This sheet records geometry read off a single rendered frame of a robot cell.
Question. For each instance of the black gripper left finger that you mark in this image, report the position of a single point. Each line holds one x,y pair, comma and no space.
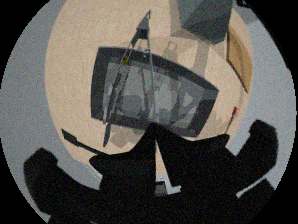
139,161

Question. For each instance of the dark grey roasting tin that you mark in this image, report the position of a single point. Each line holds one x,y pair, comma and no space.
186,98

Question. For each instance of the wooden board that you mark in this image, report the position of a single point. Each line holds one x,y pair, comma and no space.
239,58

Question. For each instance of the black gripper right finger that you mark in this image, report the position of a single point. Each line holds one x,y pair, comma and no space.
179,154

